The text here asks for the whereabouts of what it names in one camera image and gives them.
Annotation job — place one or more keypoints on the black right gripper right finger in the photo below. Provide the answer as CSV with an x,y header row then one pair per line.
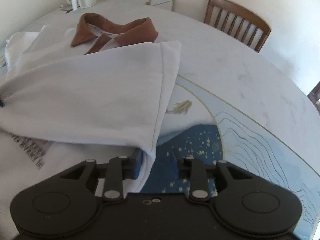
x,y
244,202

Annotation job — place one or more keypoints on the brown wooden slatted chair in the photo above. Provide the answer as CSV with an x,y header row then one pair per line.
x,y
237,22

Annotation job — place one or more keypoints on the blue white patterned table mat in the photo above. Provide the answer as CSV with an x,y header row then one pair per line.
x,y
266,126

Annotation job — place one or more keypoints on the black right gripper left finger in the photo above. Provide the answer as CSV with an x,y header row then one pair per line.
x,y
69,200

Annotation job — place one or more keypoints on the white polo shirt brown collar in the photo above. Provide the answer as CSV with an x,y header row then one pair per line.
x,y
89,92

